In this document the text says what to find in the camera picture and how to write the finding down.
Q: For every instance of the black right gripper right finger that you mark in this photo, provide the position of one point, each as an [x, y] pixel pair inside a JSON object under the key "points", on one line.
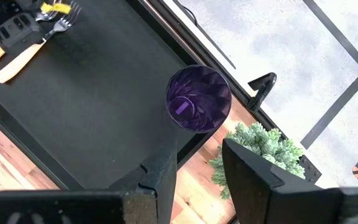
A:
{"points": [[259, 193]]}

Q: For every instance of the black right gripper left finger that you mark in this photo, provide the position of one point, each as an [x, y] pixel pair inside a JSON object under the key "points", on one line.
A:
{"points": [[157, 180]]}

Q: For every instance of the purple faceted plastic cup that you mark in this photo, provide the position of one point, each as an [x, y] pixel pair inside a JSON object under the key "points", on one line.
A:
{"points": [[197, 99]]}

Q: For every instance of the black plastic tray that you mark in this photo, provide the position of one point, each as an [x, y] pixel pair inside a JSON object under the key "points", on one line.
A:
{"points": [[98, 109]]}

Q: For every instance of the green artificial potted plant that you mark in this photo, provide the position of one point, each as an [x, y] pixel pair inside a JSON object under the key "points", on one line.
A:
{"points": [[272, 149]]}

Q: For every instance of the black frame clamp bracket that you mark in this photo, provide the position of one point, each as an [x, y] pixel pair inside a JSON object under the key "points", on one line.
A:
{"points": [[263, 90]]}

